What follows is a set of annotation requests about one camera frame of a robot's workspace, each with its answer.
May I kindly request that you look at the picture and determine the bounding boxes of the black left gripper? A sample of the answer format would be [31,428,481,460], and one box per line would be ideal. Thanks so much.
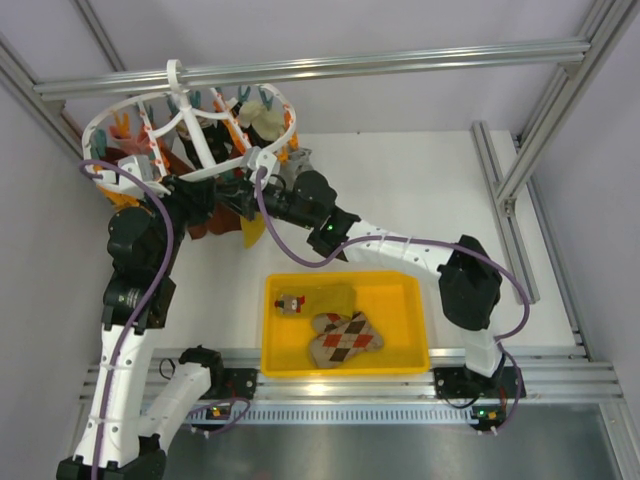
[138,172,217,272]

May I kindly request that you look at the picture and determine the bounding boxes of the cream hanging sock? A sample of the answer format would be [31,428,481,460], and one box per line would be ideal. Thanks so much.
[237,100,286,143]

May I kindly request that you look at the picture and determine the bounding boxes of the aluminium right frame post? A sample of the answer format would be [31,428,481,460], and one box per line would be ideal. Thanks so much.
[495,0,639,217]

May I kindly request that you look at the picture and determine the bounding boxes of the mustard yellow sock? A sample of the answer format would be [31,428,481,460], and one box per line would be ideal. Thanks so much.
[240,213,266,249]

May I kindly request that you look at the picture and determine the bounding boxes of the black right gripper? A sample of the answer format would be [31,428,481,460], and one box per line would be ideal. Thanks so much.
[216,175,317,232]

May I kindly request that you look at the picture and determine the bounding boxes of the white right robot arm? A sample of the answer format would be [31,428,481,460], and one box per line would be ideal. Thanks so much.
[215,171,505,400]

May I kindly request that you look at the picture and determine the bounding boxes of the argyle beige sock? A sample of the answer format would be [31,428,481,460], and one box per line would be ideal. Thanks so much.
[309,312,384,369]

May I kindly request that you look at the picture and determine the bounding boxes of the black striped hanging sock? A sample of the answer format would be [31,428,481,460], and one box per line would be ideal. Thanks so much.
[177,120,233,169]

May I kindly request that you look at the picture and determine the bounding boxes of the yellow plastic bin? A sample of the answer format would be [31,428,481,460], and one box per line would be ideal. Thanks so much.
[261,271,430,378]

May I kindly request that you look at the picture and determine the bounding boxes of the mustard sock with reindeer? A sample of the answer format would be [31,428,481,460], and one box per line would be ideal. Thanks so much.
[273,284,356,317]

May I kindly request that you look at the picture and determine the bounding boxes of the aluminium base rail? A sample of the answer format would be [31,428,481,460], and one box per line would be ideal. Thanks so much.
[79,347,625,406]

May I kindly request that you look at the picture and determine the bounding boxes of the pink hanging sock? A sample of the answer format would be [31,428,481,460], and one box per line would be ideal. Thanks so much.
[109,125,152,156]

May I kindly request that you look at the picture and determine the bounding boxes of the brown hanging sock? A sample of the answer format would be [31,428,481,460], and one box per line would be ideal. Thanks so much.
[160,147,242,240]

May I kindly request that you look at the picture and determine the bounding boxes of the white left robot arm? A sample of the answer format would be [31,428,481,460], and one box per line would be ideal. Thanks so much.
[56,176,226,479]

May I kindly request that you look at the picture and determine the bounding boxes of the white round sock hanger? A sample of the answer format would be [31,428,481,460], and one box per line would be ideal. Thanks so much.
[82,84,300,183]

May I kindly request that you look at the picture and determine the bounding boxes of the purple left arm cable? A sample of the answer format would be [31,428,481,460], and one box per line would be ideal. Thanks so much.
[79,159,176,480]

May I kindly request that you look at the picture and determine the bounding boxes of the grey sock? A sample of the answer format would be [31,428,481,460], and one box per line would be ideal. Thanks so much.
[283,147,314,178]

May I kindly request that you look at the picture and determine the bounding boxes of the aluminium top crossbar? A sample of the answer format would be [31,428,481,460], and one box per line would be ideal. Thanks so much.
[34,38,591,100]

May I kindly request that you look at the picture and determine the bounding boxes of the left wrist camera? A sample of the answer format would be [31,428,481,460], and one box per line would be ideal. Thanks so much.
[117,154,154,182]

